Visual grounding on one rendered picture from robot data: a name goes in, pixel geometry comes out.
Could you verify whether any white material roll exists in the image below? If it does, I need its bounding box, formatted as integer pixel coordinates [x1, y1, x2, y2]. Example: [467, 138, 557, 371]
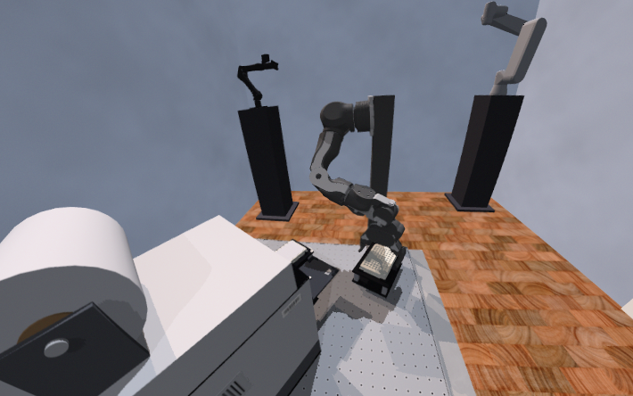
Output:
[0, 207, 148, 353]

